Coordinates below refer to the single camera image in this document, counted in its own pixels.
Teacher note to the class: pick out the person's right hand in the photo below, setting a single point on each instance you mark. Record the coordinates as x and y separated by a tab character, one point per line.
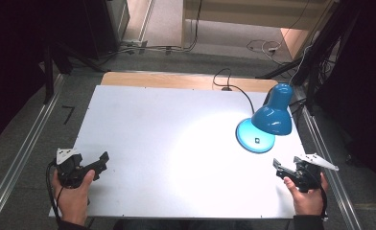
307	201

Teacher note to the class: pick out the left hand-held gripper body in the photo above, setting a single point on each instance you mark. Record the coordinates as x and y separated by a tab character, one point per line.
70	171

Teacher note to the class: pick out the black curtain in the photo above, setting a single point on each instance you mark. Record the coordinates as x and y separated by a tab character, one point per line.
365	80
32	48

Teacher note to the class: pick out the black tripod stand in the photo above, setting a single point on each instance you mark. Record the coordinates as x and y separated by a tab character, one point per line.
317	54

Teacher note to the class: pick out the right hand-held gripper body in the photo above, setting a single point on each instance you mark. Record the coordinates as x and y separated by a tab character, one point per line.
308	174

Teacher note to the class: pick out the blue desk lamp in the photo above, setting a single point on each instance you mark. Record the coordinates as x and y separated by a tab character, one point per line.
269	119

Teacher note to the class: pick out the upright aluminium profile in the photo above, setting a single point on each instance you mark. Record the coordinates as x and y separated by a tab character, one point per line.
147	19

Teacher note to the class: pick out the aluminium floor rail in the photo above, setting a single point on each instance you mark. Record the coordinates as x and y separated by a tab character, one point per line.
330	172
19	156

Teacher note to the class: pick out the person's left hand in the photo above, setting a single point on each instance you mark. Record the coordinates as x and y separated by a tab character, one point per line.
72	199

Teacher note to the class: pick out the light wooden shelf unit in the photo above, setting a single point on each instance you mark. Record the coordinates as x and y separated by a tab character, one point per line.
256	14

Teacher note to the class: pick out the black metal stand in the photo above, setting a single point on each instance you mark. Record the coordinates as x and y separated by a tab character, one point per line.
53	64

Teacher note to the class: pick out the grey power strip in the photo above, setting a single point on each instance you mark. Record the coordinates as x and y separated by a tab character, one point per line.
134	42

